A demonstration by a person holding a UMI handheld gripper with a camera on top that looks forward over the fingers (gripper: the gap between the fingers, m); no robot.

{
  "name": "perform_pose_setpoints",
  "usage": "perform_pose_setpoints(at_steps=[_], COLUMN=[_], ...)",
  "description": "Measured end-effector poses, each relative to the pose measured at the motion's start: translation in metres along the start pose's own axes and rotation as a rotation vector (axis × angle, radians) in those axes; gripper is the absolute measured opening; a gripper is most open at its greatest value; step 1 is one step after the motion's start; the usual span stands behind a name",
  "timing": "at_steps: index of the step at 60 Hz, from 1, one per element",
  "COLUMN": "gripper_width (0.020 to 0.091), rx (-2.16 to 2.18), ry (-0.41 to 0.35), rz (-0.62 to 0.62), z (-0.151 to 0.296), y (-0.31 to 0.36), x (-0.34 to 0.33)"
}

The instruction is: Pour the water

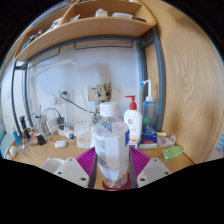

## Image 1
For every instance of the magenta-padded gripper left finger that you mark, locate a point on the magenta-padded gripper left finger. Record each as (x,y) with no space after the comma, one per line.
(71,171)

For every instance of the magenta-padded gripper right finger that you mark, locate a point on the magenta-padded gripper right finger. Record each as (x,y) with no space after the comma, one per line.
(153,171)

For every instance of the clear plastic water bottle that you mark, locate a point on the clear plastic water bottle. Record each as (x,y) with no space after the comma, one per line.
(111,146)

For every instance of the small green gel bottle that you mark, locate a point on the small green gel bottle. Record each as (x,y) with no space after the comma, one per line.
(172,152)

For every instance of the small white mouse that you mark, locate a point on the small white mouse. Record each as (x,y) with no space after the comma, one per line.
(60,144)

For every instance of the white pink packet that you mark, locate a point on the white pink packet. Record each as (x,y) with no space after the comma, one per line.
(166,140)

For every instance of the white paper bag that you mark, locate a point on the white paper bag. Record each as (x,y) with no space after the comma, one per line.
(83,136)

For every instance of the white power strip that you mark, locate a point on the white power strip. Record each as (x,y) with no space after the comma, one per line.
(66,134)

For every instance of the black charger block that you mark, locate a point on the black charger block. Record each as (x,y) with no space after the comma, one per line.
(41,139)

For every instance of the white red-pump dispenser bottle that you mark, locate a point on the white red-pump dispenser bottle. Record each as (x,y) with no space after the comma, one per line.
(133,125)

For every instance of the metal cup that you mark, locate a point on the metal cup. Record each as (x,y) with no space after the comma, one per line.
(41,125)

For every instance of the blue spray bottle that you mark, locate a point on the blue spray bottle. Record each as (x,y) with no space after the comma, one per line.
(149,113)

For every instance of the bagged bread bun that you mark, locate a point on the bagged bread bun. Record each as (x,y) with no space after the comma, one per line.
(13,151)

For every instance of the blue white-capped can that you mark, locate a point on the blue white-capped can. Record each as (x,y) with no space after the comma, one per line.
(16,137)

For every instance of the small wooden figure toy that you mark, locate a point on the small wooden figure toy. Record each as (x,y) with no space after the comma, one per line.
(104,93)

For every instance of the white desk lamp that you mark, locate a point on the white desk lamp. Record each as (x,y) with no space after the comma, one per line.
(81,83)

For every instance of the wooden shelf unit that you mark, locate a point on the wooden shelf unit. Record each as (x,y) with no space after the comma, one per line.
(93,28)

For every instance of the grey metal desk frame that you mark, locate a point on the grey metal desk frame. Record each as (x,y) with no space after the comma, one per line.
(161,83)

